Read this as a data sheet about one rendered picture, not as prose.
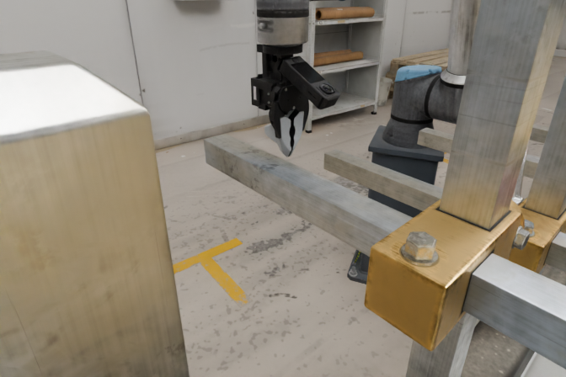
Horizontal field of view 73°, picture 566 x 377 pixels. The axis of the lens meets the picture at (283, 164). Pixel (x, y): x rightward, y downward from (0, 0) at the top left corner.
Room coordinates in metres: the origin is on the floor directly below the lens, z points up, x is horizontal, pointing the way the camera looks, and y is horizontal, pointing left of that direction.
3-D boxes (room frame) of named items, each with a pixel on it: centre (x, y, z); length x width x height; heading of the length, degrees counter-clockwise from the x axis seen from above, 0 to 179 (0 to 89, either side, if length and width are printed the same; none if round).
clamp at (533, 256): (0.39, -0.31, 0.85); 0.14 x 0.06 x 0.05; 132
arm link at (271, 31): (0.70, 0.00, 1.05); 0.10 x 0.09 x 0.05; 133
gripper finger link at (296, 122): (0.71, -0.01, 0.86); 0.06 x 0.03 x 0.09; 43
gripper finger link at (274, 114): (0.67, 0.00, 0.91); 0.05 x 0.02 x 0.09; 133
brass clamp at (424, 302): (0.22, -0.12, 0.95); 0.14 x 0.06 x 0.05; 132
